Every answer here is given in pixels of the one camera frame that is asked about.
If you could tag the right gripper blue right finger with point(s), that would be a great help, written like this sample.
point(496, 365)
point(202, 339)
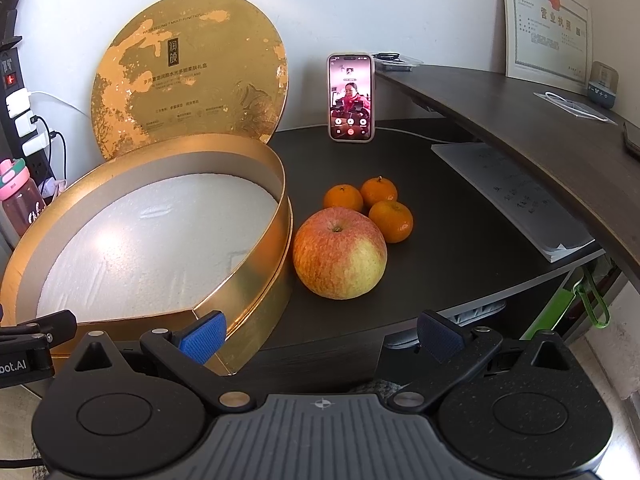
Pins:
point(461, 354)

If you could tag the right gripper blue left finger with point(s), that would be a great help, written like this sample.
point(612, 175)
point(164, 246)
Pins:
point(182, 356)

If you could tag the mandarin orange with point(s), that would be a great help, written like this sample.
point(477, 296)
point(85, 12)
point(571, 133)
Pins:
point(345, 196)
point(376, 190)
point(393, 219)

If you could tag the red yellow apple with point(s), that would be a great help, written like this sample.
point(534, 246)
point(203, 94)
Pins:
point(339, 254)

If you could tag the round gold box lid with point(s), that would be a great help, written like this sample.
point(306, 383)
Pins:
point(189, 66)

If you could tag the round gold box base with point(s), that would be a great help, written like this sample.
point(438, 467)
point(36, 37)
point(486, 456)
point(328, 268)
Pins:
point(160, 237)

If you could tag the white paper stack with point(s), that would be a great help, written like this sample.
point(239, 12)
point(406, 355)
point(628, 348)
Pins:
point(521, 199)

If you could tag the pink water bottle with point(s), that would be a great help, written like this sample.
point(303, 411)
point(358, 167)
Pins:
point(20, 197)

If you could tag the black power strip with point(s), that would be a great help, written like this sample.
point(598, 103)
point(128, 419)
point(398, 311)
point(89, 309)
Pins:
point(11, 144)

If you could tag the white charger plug bottom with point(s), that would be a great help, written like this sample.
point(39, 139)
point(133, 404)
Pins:
point(37, 143)

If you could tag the white charger plug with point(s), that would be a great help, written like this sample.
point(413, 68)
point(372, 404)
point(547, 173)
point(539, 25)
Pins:
point(25, 124)
point(17, 102)
point(37, 143)

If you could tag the dark wooden raised shelf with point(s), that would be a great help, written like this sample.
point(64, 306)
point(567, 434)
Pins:
point(581, 162)

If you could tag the white charger plug middle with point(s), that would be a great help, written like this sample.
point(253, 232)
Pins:
point(25, 124)

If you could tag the white charger plug top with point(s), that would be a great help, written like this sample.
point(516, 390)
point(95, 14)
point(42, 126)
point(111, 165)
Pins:
point(17, 102)

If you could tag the clear plastic bag on shelf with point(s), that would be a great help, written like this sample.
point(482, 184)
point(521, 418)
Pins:
point(577, 109)

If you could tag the pink smartphone on stand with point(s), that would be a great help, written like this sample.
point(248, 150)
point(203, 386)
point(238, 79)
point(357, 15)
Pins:
point(350, 97)

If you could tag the black item on shelf corner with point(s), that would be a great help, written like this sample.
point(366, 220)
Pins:
point(394, 62)

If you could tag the small blue card holder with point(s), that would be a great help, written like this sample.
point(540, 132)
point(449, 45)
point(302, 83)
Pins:
point(602, 85)

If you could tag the framed business licence certificate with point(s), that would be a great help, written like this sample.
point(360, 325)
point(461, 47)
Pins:
point(549, 42)

